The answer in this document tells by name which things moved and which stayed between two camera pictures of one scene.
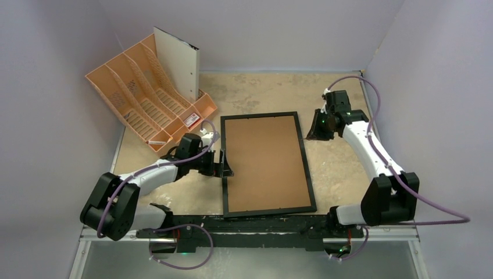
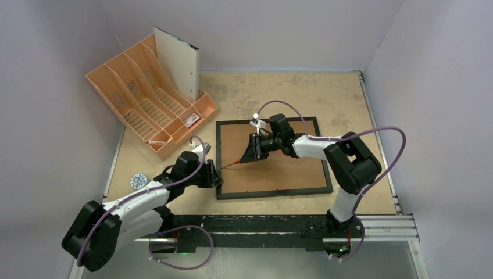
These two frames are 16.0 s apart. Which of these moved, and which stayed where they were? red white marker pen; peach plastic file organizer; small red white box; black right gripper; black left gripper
Moved: black left gripper; black right gripper
Stayed: peach plastic file organizer; red white marker pen; small red white box
